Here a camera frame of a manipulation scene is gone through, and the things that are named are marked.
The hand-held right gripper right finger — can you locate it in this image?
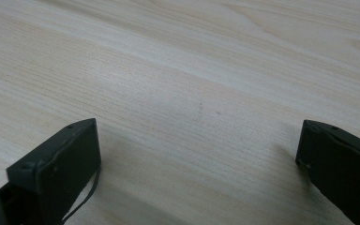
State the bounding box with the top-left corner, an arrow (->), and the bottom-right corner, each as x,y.
295,119 -> 360,225

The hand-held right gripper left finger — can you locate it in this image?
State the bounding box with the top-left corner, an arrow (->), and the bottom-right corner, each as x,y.
0,117 -> 102,225

